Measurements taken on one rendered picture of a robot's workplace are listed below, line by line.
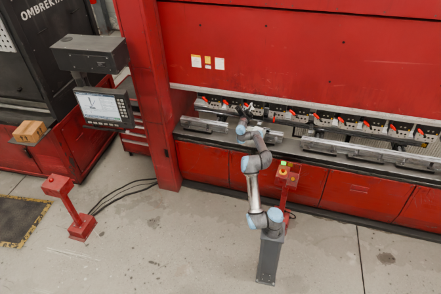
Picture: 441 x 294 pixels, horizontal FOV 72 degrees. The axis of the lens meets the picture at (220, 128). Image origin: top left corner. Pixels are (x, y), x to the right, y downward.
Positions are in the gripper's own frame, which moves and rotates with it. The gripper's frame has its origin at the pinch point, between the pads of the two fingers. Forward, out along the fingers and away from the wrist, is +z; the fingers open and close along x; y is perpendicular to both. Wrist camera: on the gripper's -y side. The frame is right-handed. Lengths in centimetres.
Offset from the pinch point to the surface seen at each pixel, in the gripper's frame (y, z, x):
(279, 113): 25.0, 2.6, 16.1
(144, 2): -117, -16, 11
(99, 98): -96, -53, -60
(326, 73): 16, 3, 70
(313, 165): 85, -7, 8
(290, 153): 61, -8, 0
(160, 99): -58, -18, -49
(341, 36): -2, 3, 95
